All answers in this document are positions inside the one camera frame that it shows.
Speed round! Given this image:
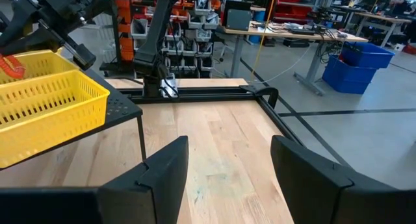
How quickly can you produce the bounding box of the long wooden work table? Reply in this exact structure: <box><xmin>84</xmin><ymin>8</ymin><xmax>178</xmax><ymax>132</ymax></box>
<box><xmin>220</xmin><ymin>21</ymin><xmax>370</xmax><ymax>97</ymax></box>

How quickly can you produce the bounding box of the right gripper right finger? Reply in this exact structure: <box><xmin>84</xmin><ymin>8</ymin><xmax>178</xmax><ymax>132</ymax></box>
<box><xmin>270</xmin><ymin>134</ymin><xmax>394</xmax><ymax>224</ymax></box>

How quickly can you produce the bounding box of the person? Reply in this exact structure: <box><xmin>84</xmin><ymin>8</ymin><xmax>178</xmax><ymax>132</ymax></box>
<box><xmin>388</xmin><ymin>0</ymin><xmax>416</xmax><ymax>16</ymax></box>

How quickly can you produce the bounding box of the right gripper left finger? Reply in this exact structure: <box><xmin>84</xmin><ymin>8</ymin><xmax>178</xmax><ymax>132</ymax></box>
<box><xmin>96</xmin><ymin>135</ymin><xmax>190</xmax><ymax>224</ymax></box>

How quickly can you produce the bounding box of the blue plastic bin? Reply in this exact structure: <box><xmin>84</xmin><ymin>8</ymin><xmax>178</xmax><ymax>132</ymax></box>
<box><xmin>321</xmin><ymin>54</ymin><xmax>378</xmax><ymax>95</ymax></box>
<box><xmin>339</xmin><ymin>41</ymin><xmax>396</xmax><ymax>69</ymax></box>

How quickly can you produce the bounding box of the red bin shelf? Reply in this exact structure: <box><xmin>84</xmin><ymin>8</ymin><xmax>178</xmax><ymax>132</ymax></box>
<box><xmin>274</xmin><ymin>0</ymin><xmax>315</xmax><ymax>23</ymax></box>

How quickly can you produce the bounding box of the grey box on table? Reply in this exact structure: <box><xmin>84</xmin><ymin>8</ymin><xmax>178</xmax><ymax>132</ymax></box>
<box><xmin>222</xmin><ymin>0</ymin><xmax>254</xmax><ymax>32</ymax></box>

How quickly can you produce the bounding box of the yellow plastic mesh basket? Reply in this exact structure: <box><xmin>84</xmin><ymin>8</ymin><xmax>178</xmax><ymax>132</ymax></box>
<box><xmin>0</xmin><ymin>49</ymin><xmax>81</xmax><ymax>85</ymax></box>
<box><xmin>0</xmin><ymin>69</ymin><xmax>111</xmax><ymax>169</ymax></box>

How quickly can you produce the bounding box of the white floor cable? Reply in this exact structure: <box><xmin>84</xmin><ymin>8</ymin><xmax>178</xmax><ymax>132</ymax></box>
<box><xmin>250</xmin><ymin>44</ymin><xmax>313</xmax><ymax>84</ymax></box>

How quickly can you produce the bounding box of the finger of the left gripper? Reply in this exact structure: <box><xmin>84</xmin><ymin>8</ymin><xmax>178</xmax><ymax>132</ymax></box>
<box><xmin>0</xmin><ymin>28</ymin><xmax>64</xmax><ymax>56</ymax></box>
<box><xmin>0</xmin><ymin>5</ymin><xmax>42</xmax><ymax>44</ymax></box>

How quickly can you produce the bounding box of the black perforated metal stand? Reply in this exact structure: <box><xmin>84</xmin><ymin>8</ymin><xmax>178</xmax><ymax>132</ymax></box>
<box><xmin>0</xmin><ymin>67</ymin><xmax>148</xmax><ymax>171</ymax></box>

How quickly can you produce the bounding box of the orange coil ring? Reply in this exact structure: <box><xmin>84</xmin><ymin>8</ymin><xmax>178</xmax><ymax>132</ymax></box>
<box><xmin>0</xmin><ymin>53</ymin><xmax>27</xmax><ymax>81</ymax></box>

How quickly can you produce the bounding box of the yellow hanging cable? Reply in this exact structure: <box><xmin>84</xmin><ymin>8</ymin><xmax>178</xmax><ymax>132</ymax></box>
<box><xmin>250</xmin><ymin>0</ymin><xmax>279</xmax><ymax>82</ymax></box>

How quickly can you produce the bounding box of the orange and grey bin rack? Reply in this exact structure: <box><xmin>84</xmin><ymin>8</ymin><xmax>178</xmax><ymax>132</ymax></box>
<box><xmin>112</xmin><ymin>0</ymin><xmax>225</xmax><ymax>79</ymax></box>

